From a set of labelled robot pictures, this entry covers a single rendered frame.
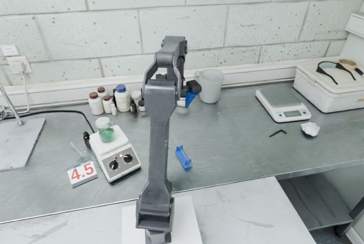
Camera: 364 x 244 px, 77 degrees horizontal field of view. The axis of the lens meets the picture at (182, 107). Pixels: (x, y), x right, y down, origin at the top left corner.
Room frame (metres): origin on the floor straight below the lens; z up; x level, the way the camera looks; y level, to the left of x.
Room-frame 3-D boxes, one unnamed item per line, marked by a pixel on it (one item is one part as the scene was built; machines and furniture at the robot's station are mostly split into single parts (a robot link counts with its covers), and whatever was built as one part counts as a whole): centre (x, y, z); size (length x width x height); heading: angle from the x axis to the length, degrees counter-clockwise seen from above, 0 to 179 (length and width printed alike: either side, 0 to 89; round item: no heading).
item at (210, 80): (1.05, -0.14, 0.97); 0.18 x 0.13 x 0.15; 52
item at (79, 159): (0.60, 0.39, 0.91); 0.06 x 0.06 x 0.02
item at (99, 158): (0.62, 0.27, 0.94); 0.22 x 0.13 x 0.08; 35
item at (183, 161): (0.61, -0.01, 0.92); 0.10 x 0.03 x 0.04; 24
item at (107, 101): (0.93, 0.37, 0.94); 0.05 x 0.05 x 0.09
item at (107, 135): (0.63, 0.28, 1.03); 0.07 x 0.06 x 0.08; 58
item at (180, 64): (0.68, 0.02, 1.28); 0.09 x 0.06 x 0.07; 174
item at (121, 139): (0.64, 0.29, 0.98); 0.12 x 0.12 x 0.01; 35
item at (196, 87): (0.68, 0.02, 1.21); 0.19 x 0.06 x 0.08; 115
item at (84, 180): (0.53, 0.37, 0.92); 0.09 x 0.06 x 0.04; 121
